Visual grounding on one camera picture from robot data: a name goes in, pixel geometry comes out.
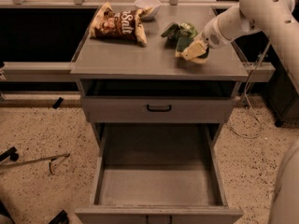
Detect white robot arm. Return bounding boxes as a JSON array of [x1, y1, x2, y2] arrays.
[[180, 0, 299, 224]]

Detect grey horizontal rail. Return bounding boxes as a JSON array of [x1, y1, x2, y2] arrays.
[[1, 62, 75, 82]]

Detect white bowl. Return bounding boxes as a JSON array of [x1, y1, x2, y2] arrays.
[[135, 0, 161, 21]]

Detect white cable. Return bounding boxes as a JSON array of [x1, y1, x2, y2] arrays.
[[229, 40, 272, 140]]

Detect grey drawer cabinet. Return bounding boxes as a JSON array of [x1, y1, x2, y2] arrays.
[[71, 3, 248, 142]]

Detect black bracket on floor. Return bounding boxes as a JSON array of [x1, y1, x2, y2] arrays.
[[0, 147, 19, 161]]

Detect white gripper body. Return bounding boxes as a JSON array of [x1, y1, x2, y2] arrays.
[[201, 18, 231, 49]]

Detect closed grey top drawer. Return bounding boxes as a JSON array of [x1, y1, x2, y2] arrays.
[[81, 96, 235, 123]]

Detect black object bottom left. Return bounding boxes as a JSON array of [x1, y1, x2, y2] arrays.
[[49, 210, 69, 224]]

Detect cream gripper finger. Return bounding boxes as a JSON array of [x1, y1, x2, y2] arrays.
[[181, 40, 208, 61]]

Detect dark cabinet at right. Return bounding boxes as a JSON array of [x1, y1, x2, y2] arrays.
[[263, 59, 299, 128]]

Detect green crumpled snack bag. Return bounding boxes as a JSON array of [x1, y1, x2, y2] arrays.
[[161, 22, 198, 44]]

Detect black block on floor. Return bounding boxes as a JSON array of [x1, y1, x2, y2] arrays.
[[52, 97, 64, 109]]

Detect metal rod on floor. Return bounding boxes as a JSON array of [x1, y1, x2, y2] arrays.
[[0, 153, 70, 175]]

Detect brown salt chip bag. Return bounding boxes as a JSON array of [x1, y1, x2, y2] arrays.
[[89, 2, 152, 46]]

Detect green yellow sponge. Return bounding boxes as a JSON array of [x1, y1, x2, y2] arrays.
[[175, 36, 209, 63]]

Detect open grey middle drawer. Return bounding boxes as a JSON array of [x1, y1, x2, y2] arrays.
[[76, 124, 243, 224]]

